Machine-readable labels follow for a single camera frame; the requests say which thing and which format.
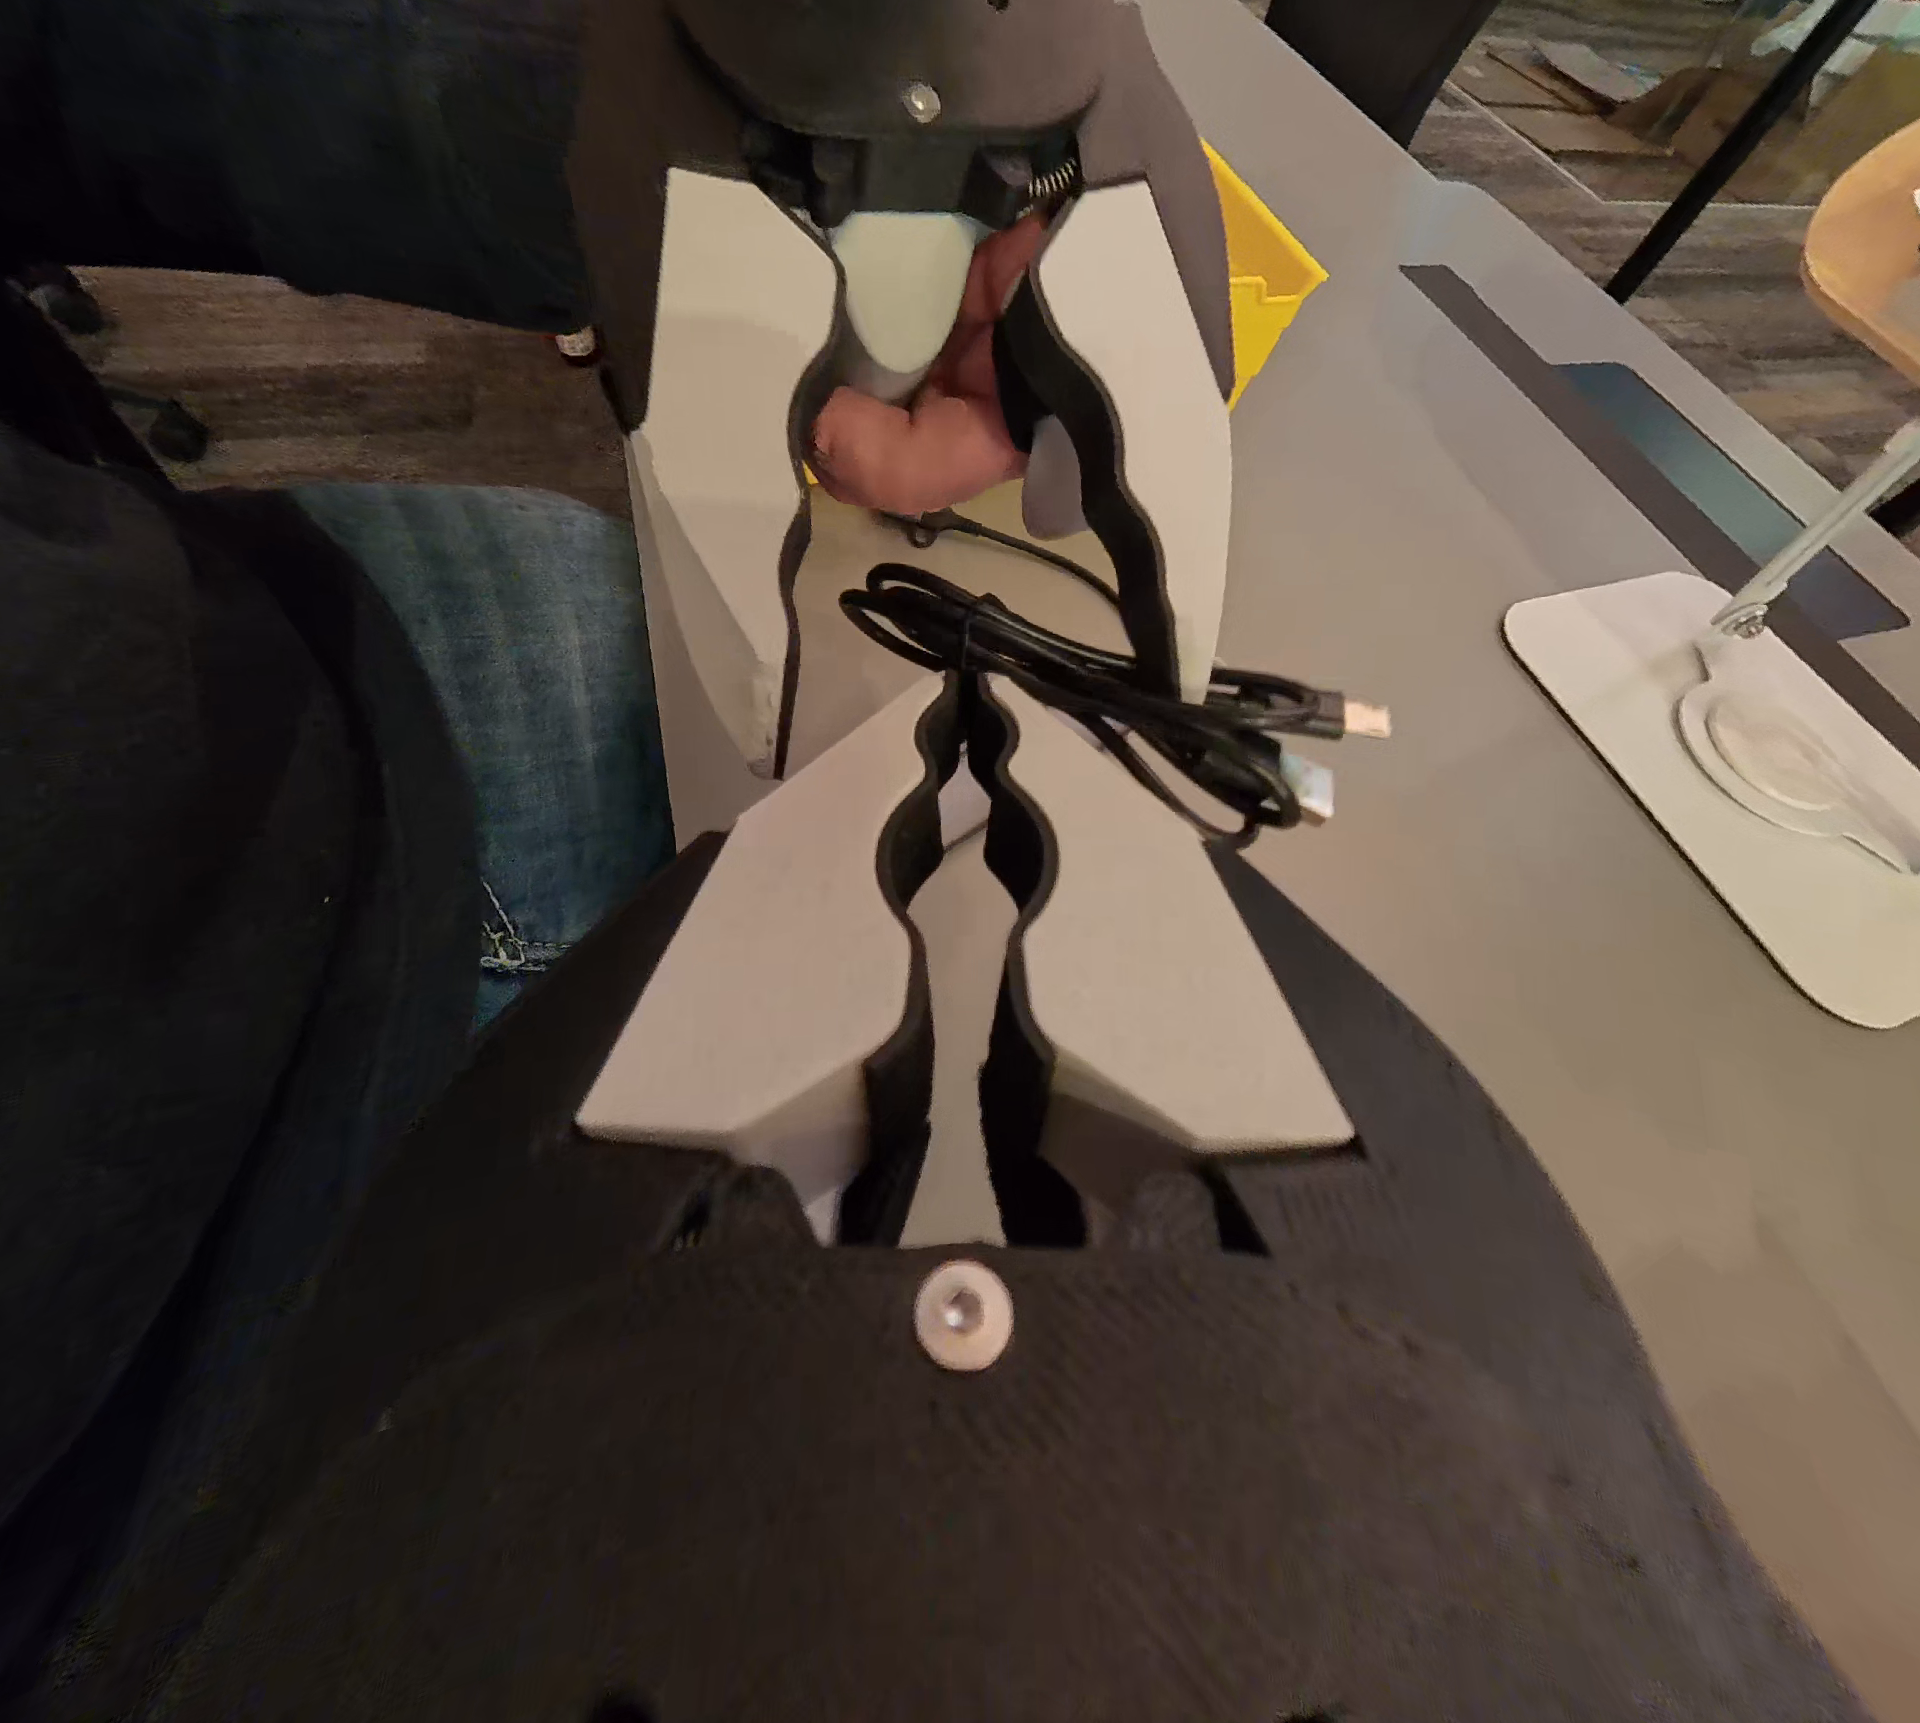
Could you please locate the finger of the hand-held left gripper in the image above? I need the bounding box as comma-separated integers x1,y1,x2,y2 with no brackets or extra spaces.
1029,176,1238,705
623,160,845,781

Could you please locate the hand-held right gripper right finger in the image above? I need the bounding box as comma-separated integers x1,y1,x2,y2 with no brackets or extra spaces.
967,678,1359,1249

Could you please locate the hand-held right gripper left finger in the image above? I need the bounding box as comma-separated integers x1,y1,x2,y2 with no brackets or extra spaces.
579,673,962,1249

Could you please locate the grey usb hub with cable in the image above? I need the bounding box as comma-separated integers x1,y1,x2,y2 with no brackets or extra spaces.
897,511,1124,603

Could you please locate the black usb cable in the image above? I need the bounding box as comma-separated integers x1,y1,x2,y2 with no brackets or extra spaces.
838,561,1397,843

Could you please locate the person's left hand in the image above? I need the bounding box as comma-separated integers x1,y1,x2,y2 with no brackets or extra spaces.
810,227,1054,518

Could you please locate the yellow plastic bin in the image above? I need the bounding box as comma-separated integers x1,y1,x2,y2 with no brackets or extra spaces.
1200,141,1333,406

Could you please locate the thin black floor pole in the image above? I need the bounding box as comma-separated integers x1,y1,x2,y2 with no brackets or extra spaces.
1605,0,1920,307

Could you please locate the person's blue jeans leg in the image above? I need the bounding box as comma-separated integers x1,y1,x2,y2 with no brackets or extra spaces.
292,483,681,1038

